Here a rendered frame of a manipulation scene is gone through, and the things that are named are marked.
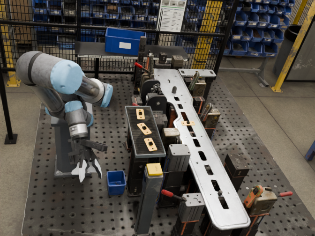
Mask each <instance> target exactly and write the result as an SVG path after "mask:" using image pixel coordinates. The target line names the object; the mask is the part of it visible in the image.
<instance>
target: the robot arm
mask: <svg viewBox="0 0 315 236"><path fill-rule="evenodd" d="M15 69H16V73H17V75H18V77H19V79H20V80H21V81H22V82H23V84H25V85H27V86H30V88H31V89H32V90H33V91H34V93H35V94H36V95H37V96H38V98H39V99H40V100H41V101H42V103H43V104H44V105H45V112H46V113H47V114H48V115H50V116H52V117H56V118H60V119H63V120H65V121H67V122H68V127H69V131H70V136H71V139H68V143H71V147H72V152H70V153H68V156H69V161H70V156H71V161H72V162H71V161H70V165H76V164H77V167H76V168H75V169H74V170H72V175H79V179H80V182H82V181H83V180H84V178H85V168H86V167H87V164H86V163H87V162H89V165H90V167H89V168H88V171H89V172H97V173H98V176H99V177H100V179H101V178H102V172H101V168H100V164H99V161H98V158H97V156H96V155H95V154H94V152H93V150H92V148H94V149H97V150H98V151H100V152H104V151H107V148H108V145H106V144H104V143H97V142H94V141H90V140H85V139H86V138H88V130H87V127H89V126H90V125H92V123H93V120H94V118H93V115H92V114H91V113H90V112H88V111H87V105H86V103H85V102H88V103H91V104H94V105H97V106H100V107H103V108H105V107H107V105H108V104H109V102H110V100H111V97H112V93H113V87H112V85H109V84H106V83H103V82H101V81H99V80H97V79H93V78H92V79H90V78H87V77H86V76H85V75H84V72H83V71H82V69H81V67H80V66H79V65H78V64H77V63H75V62H73V61H70V60H65V59H61V58H58V57H55V56H52V55H49V54H46V53H42V52H38V51H30V52H26V53H25V54H23V55H22V56H21V57H20V58H19V59H18V60H17V63H16V66H15ZM57 92H59V93H60V96H59V95H58V93H57Z"/></svg>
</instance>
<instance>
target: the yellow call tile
mask: <svg viewBox="0 0 315 236"><path fill-rule="evenodd" d="M146 167H147V171H148V174H149V176H156V175H162V174H163V172H162V169H161V166H160V163H150V164H146Z"/></svg>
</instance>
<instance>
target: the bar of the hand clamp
mask: <svg viewBox="0 0 315 236"><path fill-rule="evenodd" d="M147 57H149V59H150V74H154V63H153V57H155V58H157V54H156V53H155V55H153V53H149V56H147Z"/></svg>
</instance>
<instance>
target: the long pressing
mask: <svg viewBox="0 0 315 236"><path fill-rule="evenodd" d="M154 75H155V77H154V78H153V79H154V80H159V81H160V84H161V85H160V87H161V90H162V93H164V95H165V96H166V98H167V103H168V104H170V105H172V106H173V108H174V110H175V113H176V115H177V118H176V119H175V120H174V122H173V124H172V125H173V127H174V128H177V129H178V130H179V133H180V137H181V140H182V144H187V145H188V147H189V150H190V152H191V156H190V159H189V163H188V166H189V168H190V171H191V173H192V176H193V178H194V181H195V184H196V186H197V189H198V191H199V193H200V194H201V195H202V198H203V200H204V203H205V205H204V207H205V209H206V212H207V214H208V217H209V219H210V222H211V224H212V226H213V227H214V228H215V229H218V230H230V229H241V228H247V227H248V226H249V225H250V223H251V220H250V218H249V216H248V214H247V212H246V210H245V208H244V206H243V204H242V202H241V200H240V198H239V196H238V194H237V192H236V190H235V188H234V186H233V184H232V182H231V180H230V178H229V176H228V174H227V172H226V170H225V168H224V166H223V165H222V163H221V161H220V159H219V156H218V155H217V153H216V151H215V149H214V147H213V145H212V143H211V141H210V139H209V137H208V135H207V133H206V131H205V129H204V127H203V125H202V123H201V121H200V119H199V117H198V115H197V113H196V111H195V109H194V107H193V98H192V96H191V94H190V92H189V90H188V88H187V86H186V85H185V83H184V81H183V78H182V76H181V74H180V73H179V71H178V70H176V69H156V68H154ZM168 79H169V80H170V83H169V81H168ZM173 86H176V87H177V91H176V93H175V94H174V93H172V88H173ZM174 97H178V99H179V101H175V99H174ZM185 102H186V103H185ZM178 104H181V105H182V107H183V109H179V108H178V106H177V105H178ZM181 112H185V114H186V116H187V118H188V120H189V121H194V123H195V125H191V127H192V129H193V131H194V133H195V135H196V137H191V135H190V133H189V130H188V128H187V126H186V125H182V124H181V121H184V119H183V117H182V114H181ZM201 136H202V137H201ZM193 139H197V140H198V142H199V144H200V146H201V147H196V146H195V144H194V142H193ZM199 151H202V152H203V153H204V155H205V157H206V159H207V160H206V161H202V160H201V158H200V156H199V153H198V152H199ZM197 163H198V164H197ZM205 165H209V166H210V168H211V170H212V173H213V175H208V173H207V171H206V169H205ZM211 180H216V181H217V184H218V186H219V188H220V190H222V191H223V193H222V196H219V195H218V192H217V191H215V189H214V187H213V185H212V182H211ZM228 193H229V194H228ZM210 194H211V195H210ZM219 197H224V199H225V201H226V203H227V205H228V207H229V209H223V208H222V205H221V203H220V201H219Z"/></svg>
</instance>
